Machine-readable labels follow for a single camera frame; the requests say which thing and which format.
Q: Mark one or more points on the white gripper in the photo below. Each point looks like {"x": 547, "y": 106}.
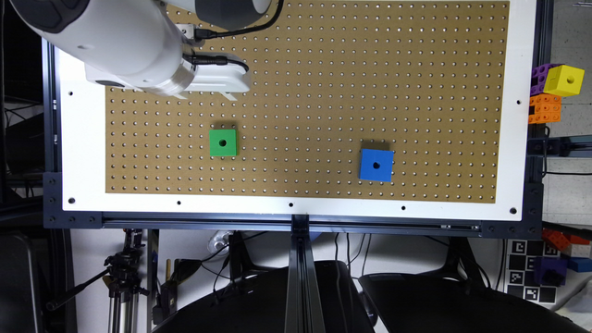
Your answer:
{"x": 224, "y": 79}

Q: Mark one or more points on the green block with hole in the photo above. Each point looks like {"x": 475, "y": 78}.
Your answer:
{"x": 223, "y": 142}

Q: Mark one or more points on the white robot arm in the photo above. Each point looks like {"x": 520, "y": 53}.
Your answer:
{"x": 134, "y": 44}

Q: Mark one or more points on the blue block with hole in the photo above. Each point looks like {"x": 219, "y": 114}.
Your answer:
{"x": 376, "y": 165}

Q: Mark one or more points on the purple interlocking block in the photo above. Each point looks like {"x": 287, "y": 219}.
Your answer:
{"x": 539, "y": 78}

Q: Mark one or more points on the yellow block with hole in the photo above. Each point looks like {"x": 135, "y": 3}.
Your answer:
{"x": 564, "y": 81}

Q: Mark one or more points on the dark purple block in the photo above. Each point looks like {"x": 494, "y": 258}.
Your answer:
{"x": 550, "y": 271}

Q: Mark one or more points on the blue flat block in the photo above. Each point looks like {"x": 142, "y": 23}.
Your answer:
{"x": 580, "y": 264}

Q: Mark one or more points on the brown perforated pegboard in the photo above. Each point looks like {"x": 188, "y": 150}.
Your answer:
{"x": 421, "y": 79}

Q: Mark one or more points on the black chair left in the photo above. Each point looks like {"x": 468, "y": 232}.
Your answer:
{"x": 259, "y": 304}

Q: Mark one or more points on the black chair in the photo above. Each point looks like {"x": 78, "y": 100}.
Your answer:
{"x": 259, "y": 304}
{"x": 423, "y": 304}

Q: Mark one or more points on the black chair right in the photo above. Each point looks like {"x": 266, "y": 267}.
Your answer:
{"x": 423, "y": 304}

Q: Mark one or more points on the orange interlocking blocks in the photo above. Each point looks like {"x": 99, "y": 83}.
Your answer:
{"x": 544, "y": 108}

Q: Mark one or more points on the black-white fiducial marker sheet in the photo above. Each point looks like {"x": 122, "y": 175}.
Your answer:
{"x": 519, "y": 279}

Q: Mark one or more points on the red-orange blocks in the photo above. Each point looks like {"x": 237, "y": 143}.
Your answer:
{"x": 561, "y": 241}

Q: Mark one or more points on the white table frame panel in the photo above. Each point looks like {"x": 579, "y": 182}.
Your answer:
{"x": 83, "y": 140}

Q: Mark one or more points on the black camera tripod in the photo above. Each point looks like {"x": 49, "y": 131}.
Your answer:
{"x": 123, "y": 281}

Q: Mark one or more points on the black aluminium frame rail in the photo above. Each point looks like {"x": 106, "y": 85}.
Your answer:
{"x": 303, "y": 303}

